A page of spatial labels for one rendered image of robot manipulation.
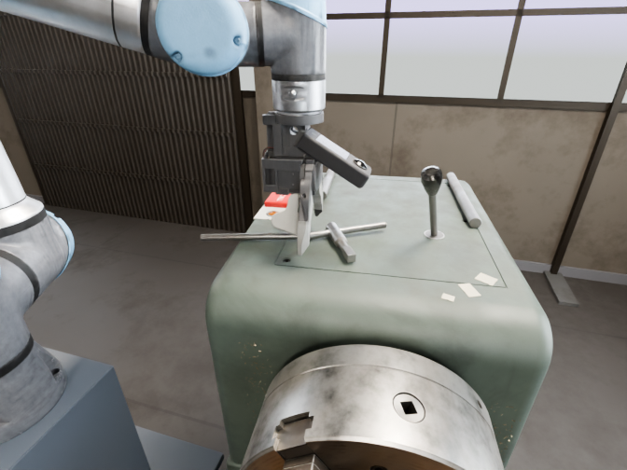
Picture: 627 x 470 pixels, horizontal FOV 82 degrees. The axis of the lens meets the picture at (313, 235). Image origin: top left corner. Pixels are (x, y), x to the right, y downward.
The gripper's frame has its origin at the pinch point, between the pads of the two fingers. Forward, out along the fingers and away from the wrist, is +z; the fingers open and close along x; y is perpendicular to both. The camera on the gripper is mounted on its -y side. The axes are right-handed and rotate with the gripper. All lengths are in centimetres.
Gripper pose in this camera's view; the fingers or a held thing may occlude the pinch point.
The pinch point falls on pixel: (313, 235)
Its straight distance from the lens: 61.0
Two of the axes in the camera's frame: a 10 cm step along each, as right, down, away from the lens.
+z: 0.0, 8.9, 4.6
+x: -1.8, 4.6, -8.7
